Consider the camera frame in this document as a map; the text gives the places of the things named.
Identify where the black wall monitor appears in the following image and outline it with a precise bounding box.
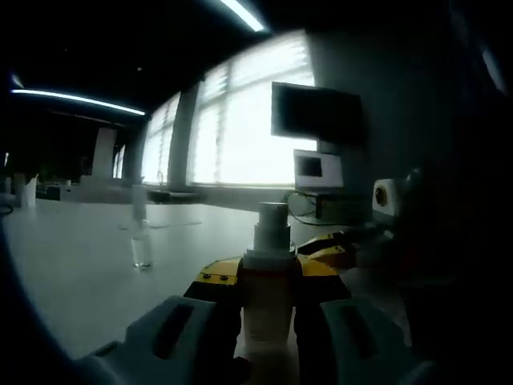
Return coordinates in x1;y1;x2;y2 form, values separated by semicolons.
270;81;368;145

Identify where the person's black shirt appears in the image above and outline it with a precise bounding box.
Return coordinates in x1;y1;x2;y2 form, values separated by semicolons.
400;99;513;362

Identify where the clear plastic bottle cover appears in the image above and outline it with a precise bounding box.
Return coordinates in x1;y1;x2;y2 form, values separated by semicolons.
131;183;148;221

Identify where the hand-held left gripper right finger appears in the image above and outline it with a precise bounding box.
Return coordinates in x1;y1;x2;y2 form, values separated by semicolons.
294;256;438;385

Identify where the white pump bottle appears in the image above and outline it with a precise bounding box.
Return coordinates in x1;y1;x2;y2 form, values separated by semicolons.
240;201;301;356

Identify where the long ceiling light strip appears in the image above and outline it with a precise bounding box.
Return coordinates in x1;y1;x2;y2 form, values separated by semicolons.
230;0;266;33
10;87;147;117

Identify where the open laptop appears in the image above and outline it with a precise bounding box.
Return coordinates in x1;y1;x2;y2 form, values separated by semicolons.
292;148;345;192

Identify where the white worn device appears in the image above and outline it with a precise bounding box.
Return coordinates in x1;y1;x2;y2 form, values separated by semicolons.
479;39;507;95

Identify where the black laptop stand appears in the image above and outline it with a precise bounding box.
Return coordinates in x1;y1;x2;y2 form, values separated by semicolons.
296;188;372;222

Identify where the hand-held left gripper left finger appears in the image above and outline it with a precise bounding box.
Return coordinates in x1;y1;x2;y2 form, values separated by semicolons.
74;258;245;385

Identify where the white square pillar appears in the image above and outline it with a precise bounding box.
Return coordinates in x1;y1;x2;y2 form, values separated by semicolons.
92;127;118;177

